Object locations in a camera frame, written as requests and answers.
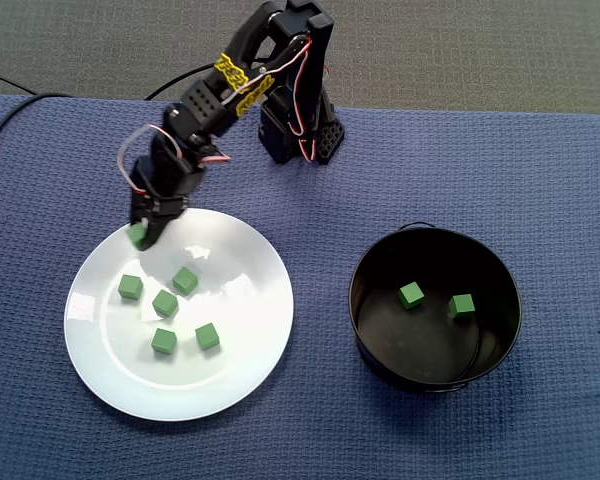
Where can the black metal bucket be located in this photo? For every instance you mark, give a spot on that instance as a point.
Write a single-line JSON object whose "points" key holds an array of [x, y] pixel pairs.
{"points": [[430, 360]]}

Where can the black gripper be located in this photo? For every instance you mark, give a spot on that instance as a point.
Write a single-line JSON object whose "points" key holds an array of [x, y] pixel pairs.
{"points": [[159, 209]]}

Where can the green cube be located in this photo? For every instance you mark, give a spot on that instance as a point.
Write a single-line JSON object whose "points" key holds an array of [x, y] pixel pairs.
{"points": [[130, 286], [138, 235], [164, 303], [207, 336], [411, 295], [185, 281], [462, 305], [164, 341]]}

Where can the white round plate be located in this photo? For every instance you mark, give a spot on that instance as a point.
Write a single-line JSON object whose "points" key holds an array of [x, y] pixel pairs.
{"points": [[130, 380]]}

